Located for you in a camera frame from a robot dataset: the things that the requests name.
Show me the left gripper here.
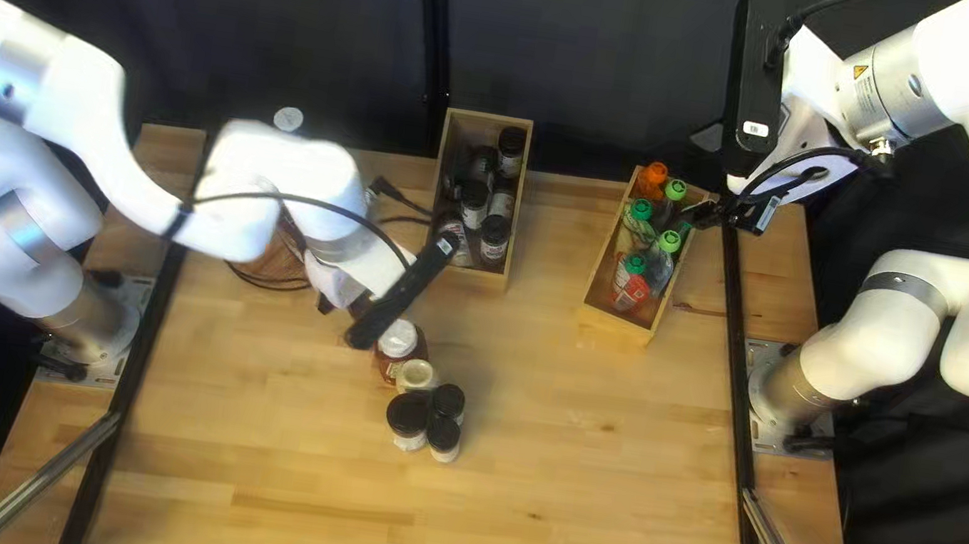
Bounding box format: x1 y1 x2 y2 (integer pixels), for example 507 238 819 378
298 231 413 321

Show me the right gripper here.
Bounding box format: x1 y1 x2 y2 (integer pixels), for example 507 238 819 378
679 14 880 251

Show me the blue-labelled bottle with white cap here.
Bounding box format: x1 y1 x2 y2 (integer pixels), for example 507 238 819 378
272 103 307 136

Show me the spice jar with black lid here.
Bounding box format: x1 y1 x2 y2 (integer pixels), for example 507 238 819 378
495 126 529 179
489 177 519 220
429 381 470 426
455 178 492 233
423 414 465 466
477 213 514 265

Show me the pouch with orange cap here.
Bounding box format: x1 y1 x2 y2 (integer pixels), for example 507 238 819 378
632 159 673 204

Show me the red sauce bottle, white lid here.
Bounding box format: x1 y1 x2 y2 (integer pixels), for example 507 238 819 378
369 316 435 390

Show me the blue-grey pouch with green cap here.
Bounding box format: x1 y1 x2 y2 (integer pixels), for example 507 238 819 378
641 227 685 295

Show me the short jar with cream lid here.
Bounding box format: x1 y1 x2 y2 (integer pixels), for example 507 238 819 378
393 357 441 399

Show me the rectangular wooden box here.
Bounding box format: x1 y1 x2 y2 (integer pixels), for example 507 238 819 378
575 160 717 354
419 105 537 296

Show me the red white pouch, green cap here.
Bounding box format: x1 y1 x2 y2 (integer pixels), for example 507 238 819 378
604 250 660 318

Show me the large jar with black lid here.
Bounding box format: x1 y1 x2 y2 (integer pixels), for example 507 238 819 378
381 388 436 456

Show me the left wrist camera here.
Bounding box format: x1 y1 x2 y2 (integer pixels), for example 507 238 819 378
339 224 460 364

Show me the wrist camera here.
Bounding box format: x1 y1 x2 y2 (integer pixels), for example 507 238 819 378
339 224 460 364
714 0 799 183

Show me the round black wire rack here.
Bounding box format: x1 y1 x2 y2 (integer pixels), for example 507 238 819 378
222 181 330 299

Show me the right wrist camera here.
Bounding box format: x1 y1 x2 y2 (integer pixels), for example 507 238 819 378
714 0 799 183

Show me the black frame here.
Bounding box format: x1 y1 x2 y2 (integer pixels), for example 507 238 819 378
0 0 950 544

